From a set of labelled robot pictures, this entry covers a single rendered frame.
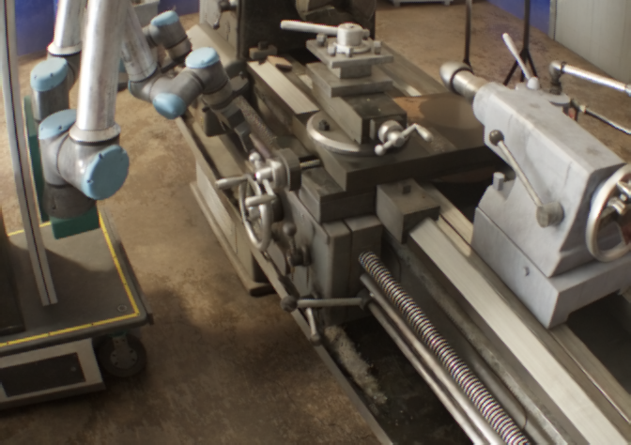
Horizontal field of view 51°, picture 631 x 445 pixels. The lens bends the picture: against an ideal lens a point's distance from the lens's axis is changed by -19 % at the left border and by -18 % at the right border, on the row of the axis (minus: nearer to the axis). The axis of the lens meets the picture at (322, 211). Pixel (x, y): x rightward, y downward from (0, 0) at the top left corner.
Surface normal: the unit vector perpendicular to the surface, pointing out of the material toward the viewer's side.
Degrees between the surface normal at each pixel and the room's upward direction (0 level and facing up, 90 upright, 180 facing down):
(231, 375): 0
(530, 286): 90
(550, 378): 36
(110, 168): 95
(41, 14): 90
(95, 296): 0
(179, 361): 0
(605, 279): 90
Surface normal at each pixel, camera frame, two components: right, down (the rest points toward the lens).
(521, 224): -0.79, -0.22
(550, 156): -0.90, 0.08
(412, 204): 0.02, -0.84
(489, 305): -0.52, -0.56
